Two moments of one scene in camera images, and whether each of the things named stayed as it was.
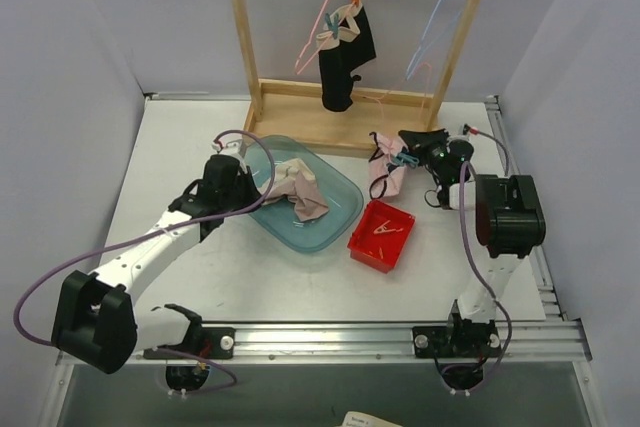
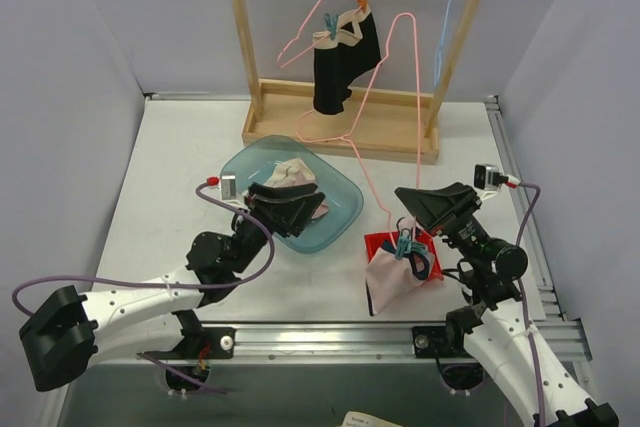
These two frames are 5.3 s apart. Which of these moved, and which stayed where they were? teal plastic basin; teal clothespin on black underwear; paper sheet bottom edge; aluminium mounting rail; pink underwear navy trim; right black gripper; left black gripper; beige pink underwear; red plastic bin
Moved: right black gripper; pink underwear navy trim; left black gripper; red plastic bin
Stayed: paper sheet bottom edge; teal plastic basin; beige pink underwear; aluminium mounting rail; teal clothespin on black underwear
